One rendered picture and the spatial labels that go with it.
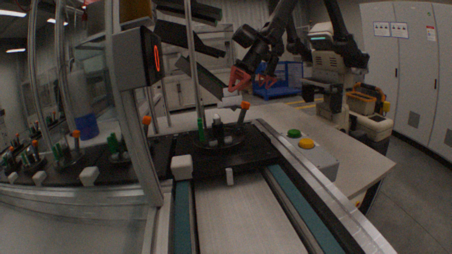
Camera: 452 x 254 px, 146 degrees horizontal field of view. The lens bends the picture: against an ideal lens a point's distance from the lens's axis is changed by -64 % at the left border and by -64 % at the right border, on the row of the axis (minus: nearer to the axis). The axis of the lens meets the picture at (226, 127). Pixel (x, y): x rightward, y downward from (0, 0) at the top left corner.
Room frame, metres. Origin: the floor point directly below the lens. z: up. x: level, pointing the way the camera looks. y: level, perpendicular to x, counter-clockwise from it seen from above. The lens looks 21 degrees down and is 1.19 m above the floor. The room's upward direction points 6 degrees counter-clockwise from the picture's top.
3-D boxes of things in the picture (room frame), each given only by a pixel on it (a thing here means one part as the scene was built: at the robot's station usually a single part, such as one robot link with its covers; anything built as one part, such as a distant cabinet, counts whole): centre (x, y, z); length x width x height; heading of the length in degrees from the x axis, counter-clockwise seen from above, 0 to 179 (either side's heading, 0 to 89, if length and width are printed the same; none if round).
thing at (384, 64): (2.34, -2.91, 1.12); 0.80 x 0.54 x 2.25; 12
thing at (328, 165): (0.40, -0.20, 0.93); 0.21 x 0.07 x 0.06; 8
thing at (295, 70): (5.18, -1.58, 0.49); 1.26 x 0.87 x 0.98; 104
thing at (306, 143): (0.40, -0.20, 0.96); 0.04 x 0.04 x 0.02
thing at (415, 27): (1.63, -3.05, 1.12); 0.94 x 0.54 x 2.25; 12
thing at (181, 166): (0.35, 0.10, 0.97); 0.05 x 0.05 x 0.04; 8
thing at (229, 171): (0.33, 0.00, 0.95); 0.01 x 0.01 x 0.04; 8
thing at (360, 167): (0.71, -0.15, 0.84); 0.90 x 0.70 x 0.03; 12
